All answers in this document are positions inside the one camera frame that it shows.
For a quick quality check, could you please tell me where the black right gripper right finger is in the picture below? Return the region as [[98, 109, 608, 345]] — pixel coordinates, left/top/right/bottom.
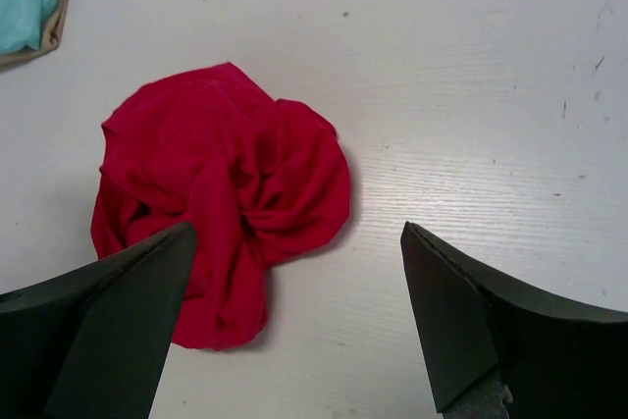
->
[[400, 223, 627, 418]]

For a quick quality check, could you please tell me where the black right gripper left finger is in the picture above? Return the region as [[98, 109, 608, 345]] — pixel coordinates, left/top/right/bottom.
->
[[1, 223, 196, 418]]

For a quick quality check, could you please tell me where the red t shirt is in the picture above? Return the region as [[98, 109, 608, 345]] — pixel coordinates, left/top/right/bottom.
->
[[91, 63, 352, 350]]

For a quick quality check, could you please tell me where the folded beige t shirt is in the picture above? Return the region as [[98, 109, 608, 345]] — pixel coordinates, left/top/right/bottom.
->
[[1, 0, 69, 70]]

